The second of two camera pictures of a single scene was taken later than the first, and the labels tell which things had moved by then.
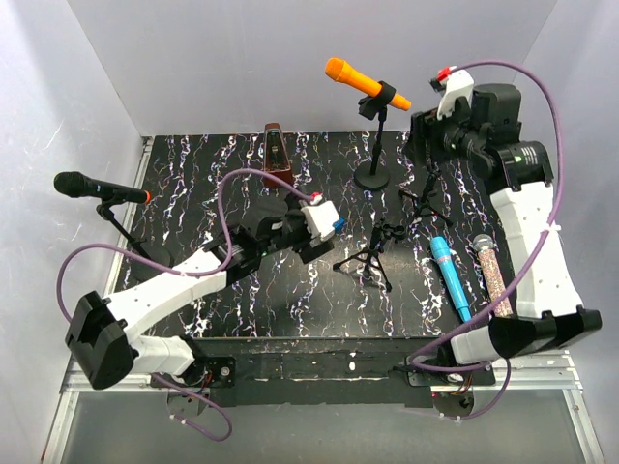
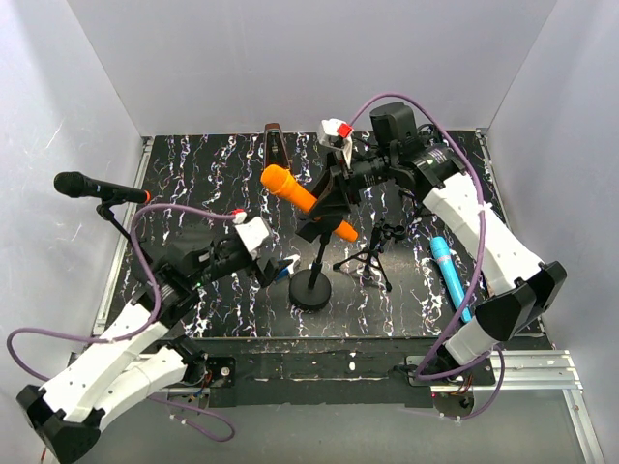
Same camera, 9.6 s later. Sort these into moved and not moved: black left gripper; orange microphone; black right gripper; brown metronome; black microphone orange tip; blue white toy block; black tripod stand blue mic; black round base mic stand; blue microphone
Moved: black left gripper; orange microphone; black round base mic stand; blue white toy block; black right gripper
Not moved: black microphone orange tip; brown metronome; black tripod stand blue mic; blue microphone
